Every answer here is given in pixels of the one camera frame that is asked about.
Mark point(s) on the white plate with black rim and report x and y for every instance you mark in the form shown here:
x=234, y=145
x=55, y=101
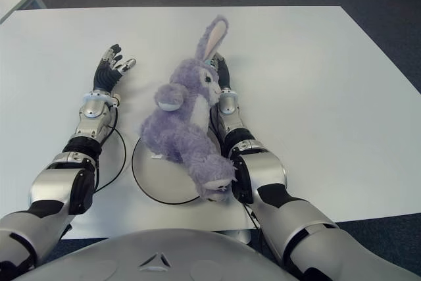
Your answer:
x=161, y=179

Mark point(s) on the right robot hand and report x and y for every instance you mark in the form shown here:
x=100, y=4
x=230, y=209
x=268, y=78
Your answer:
x=223, y=73

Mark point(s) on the grey robot torso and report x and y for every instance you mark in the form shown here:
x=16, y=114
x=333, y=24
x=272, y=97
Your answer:
x=158, y=258

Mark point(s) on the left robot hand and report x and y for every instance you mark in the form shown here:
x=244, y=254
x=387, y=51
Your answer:
x=107, y=77

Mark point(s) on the purple plush bunny doll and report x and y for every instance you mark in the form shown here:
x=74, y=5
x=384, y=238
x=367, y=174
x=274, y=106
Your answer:
x=184, y=129

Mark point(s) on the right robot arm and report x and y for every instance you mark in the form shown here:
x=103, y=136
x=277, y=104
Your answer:
x=263, y=169

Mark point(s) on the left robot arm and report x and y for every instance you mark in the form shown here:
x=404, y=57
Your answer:
x=65, y=169

